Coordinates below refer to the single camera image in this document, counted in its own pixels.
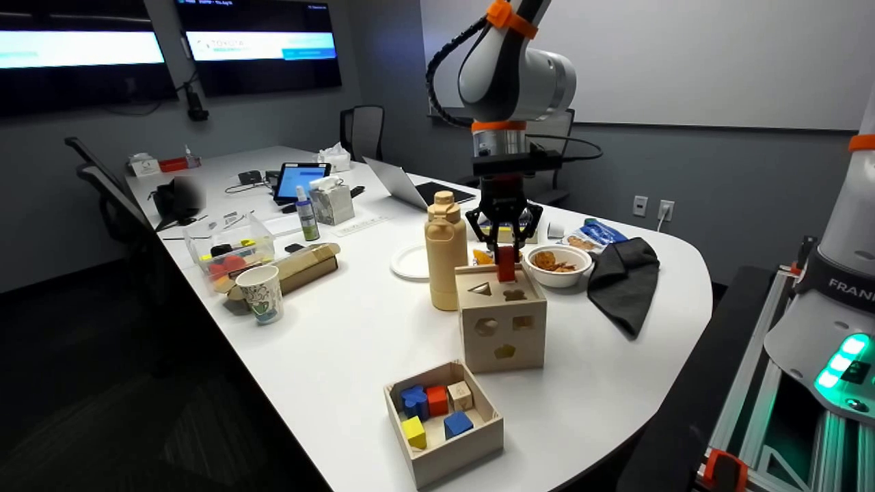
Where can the natural wood block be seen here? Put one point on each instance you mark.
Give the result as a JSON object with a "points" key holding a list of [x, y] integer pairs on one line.
{"points": [[460, 394]]}

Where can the blue cube block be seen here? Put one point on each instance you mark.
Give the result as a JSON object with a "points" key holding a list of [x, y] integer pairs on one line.
{"points": [[454, 426]]}

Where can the white empty plate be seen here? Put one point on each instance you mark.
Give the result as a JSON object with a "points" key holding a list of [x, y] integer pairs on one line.
{"points": [[412, 266]]}

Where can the wooden block bundle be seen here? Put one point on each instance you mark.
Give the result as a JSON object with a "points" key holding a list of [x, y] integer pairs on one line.
{"points": [[306, 266]]}

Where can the yellow cube block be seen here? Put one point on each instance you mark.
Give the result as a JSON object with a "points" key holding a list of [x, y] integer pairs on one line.
{"points": [[413, 433]]}

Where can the wooden shape sorter cube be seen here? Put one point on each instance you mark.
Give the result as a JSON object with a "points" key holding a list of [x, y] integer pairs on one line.
{"points": [[503, 325]]}

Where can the dark grey cloth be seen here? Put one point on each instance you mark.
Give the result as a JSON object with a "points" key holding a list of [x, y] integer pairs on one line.
{"points": [[624, 282]]}

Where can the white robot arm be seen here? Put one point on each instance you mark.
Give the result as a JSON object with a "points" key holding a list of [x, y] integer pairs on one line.
{"points": [[503, 85]]}

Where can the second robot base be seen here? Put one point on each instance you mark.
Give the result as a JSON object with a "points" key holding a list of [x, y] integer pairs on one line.
{"points": [[816, 331]]}

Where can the white bowl of chips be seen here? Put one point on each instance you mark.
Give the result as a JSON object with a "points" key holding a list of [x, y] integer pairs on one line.
{"points": [[555, 263]]}

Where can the wooden tray of blocks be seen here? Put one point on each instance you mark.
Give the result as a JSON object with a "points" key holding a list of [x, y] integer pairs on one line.
{"points": [[446, 459]]}

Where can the paper cup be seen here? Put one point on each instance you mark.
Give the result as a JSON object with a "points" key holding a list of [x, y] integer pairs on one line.
{"points": [[261, 292]]}

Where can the beige water bottle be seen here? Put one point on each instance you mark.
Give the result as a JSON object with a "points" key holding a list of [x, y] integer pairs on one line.
{"points": [[446, 249]]}

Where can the tablet with blue screen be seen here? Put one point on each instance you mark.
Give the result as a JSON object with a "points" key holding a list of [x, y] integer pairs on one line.
{"points": [[294, 180]]}

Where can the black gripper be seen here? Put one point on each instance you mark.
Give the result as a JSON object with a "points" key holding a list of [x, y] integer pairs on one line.
{"points": [[502, 200]]}

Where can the clear plastic storage bin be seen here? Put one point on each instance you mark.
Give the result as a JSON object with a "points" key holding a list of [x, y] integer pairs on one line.
{"points": [[229, 247]]}

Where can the small white cup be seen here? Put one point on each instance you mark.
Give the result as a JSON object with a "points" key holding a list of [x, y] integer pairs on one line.
{"points": [[555, 234]]}

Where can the black bag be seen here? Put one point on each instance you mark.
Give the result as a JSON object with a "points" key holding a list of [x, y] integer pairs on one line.
{"points": [[175, 203]]}

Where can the wall monitor screen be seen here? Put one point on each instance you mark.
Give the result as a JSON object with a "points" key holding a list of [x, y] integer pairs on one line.
{"points": [[60, 55]]}

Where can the grey office chair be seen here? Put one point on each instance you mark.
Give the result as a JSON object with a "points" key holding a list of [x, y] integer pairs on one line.
{"points": [[361, 131]]}

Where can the white tissue box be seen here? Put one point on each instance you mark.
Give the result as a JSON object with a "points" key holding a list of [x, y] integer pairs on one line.
{"points": [[331, 200]]}

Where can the black office chair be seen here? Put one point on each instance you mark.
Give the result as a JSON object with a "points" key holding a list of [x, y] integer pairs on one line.
{"points": [[122, 215]]}

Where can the blue snack bag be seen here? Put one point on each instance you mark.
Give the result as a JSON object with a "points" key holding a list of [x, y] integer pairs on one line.
{"points": [[595, 237]]}

